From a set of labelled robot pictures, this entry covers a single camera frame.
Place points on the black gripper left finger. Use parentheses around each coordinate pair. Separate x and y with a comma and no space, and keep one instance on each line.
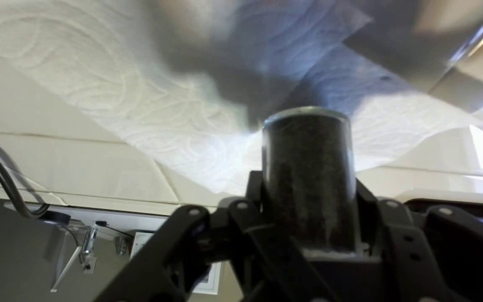
(218,257)

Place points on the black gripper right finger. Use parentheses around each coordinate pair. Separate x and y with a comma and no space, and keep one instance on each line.
(443,262)

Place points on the white paper label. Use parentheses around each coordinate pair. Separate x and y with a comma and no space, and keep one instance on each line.
(208,282)

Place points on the grey metal box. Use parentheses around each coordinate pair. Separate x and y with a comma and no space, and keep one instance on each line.
(17,252)

